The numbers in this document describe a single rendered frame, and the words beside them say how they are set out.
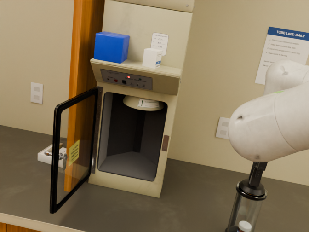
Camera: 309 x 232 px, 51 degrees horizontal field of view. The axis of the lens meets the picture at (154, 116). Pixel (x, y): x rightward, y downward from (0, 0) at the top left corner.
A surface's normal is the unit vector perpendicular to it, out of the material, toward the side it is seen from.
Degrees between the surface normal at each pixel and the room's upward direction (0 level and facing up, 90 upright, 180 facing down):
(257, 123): 77
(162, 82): 135
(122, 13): 90
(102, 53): 90
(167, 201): 0
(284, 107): 67
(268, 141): 101
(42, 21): 90
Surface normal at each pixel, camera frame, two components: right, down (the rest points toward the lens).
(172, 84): -0.20, 0.88
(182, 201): 0.15, -0.93
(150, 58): -0.38, 0.25
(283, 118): -0.77, -0.03
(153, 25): -0.14, 0.31
